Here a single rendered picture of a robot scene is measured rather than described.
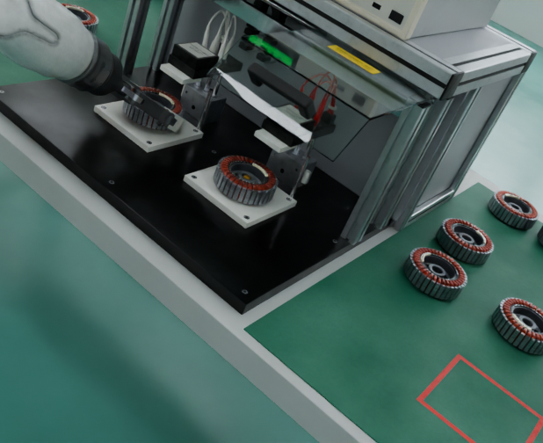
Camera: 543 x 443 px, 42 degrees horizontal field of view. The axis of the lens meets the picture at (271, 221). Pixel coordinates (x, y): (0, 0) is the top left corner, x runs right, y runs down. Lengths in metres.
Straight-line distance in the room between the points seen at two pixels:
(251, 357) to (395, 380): 0.22
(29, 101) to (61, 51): 0.30
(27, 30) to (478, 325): 0.86
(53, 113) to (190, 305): 0.48
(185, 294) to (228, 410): 0.93
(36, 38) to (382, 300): 0.67
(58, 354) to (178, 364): 0.32
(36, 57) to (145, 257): 0.32
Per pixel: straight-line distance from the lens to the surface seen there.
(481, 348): 1.24
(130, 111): 1.34
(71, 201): 1.18
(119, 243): 1.11
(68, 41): 1.07
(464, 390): 1.13
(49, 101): 1.38
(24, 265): 2.17
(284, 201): 1.27
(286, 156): 1.34
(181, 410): 1.90
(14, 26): 1.03
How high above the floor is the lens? 1.41
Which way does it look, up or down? 32 degrees down
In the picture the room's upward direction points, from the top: 23 degrees clockwise
